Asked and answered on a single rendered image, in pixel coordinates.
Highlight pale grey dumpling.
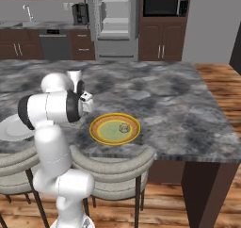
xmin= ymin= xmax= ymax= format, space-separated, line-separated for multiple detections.
xmin=118 ymin=122 xmax=131 ymax=135

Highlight dark brown base cupboards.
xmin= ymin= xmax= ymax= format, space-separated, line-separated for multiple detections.
xmin=0 ymin=28 xmax=44 ymax=61

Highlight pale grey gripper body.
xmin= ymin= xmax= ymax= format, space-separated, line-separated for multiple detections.
xmin=82 ymin=98 xmax=95 ymax=114

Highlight black microwave oven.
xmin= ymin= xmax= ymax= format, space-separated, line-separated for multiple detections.
xmin=142 ymin=0 xmax=191 ymax=18

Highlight black coffee machine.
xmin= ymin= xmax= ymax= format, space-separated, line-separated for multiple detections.
xmin=72 ymin=2 xmax=90 ymax=26

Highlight dark brown tall cupboard unit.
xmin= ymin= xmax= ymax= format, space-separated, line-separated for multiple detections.
xmin=137 ymin=0 xmax=193 ymax=62

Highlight grey dishwasher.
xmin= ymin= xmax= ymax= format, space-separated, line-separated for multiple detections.
xmin=39 ymin=28 xmax=72 ymax=61

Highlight dark brown drawer unit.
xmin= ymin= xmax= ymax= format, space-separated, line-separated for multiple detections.
xmin=68 ymin=28 xmax=96 ymax=61

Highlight grey cushioned bar stool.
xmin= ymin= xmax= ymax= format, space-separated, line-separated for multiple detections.
xmin=69 ymin=144 xmax=157 ymax=228
xmin=0 ymin=145 xmax=51 ymax=228

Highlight yellow plate with green centre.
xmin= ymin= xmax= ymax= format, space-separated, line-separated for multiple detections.
xmin=88 ymin=112 xmax=142 ymax=146

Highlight dark brown island base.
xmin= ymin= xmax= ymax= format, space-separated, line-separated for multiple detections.
xmin=147 ymin=160 xmax=241 ymax=228

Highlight white plate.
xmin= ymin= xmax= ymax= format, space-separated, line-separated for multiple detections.
xmin=0 ymin=113 xmax=38 ymax=142

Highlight silver tap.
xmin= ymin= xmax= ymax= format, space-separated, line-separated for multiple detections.
xmin=22 ymin=4 xmax=35 ymax=23

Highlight steel sink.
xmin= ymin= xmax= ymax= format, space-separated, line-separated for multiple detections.
xmin=12 ymin=21 xmax=41 ymax=28

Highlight silver fridge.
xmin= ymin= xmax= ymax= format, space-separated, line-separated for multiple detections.
xmin=86 ymin=0 xmax=140 ymax=62

